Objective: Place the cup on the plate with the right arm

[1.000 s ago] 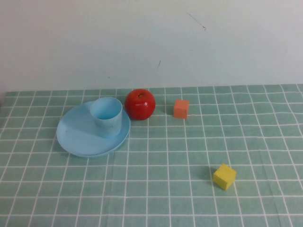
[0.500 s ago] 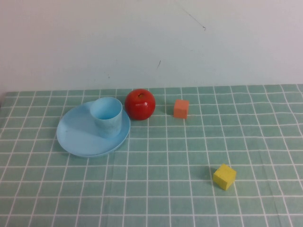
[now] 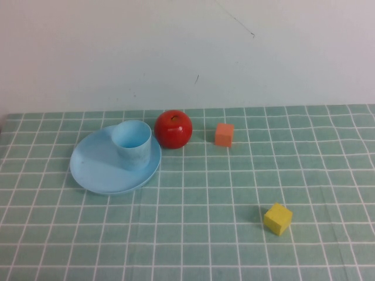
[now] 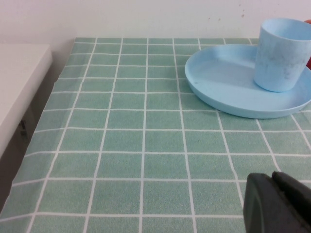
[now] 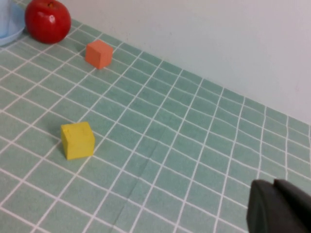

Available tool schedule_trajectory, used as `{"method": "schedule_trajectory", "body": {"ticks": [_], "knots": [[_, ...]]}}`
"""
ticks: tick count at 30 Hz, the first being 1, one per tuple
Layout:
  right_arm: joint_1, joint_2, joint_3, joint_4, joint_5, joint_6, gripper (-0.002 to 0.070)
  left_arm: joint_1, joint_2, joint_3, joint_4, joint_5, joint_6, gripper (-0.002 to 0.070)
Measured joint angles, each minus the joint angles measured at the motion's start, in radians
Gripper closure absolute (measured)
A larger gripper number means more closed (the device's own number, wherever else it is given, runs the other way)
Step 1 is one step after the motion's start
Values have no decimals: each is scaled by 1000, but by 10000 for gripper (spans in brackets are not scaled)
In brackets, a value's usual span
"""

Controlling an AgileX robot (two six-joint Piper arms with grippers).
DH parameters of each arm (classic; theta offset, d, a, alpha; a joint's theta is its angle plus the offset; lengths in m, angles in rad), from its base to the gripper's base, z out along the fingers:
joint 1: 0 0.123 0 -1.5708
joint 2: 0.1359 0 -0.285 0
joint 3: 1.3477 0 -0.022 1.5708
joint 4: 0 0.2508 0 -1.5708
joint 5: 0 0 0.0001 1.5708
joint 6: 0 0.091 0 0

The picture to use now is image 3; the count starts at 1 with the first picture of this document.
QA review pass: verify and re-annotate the light blue plastic cup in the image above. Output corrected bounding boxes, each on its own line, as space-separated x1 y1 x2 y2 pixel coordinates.
111 119 152 172

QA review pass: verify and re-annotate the light blue plastic plate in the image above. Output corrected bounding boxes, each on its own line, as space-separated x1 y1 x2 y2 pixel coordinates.
69 125 162 196

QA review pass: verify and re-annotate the red toy apple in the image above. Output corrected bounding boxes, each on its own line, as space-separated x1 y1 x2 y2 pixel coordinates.
154 109 194 150

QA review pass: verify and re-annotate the orange foam cube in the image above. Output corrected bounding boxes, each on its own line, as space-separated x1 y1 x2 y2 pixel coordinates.
214 122 235 148

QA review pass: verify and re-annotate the green checked tablecloth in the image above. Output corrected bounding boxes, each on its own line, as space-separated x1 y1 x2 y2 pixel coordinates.
0 104 375 281

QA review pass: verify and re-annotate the yellow foam cube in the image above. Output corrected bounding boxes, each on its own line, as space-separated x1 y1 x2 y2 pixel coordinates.
263 202 294 237

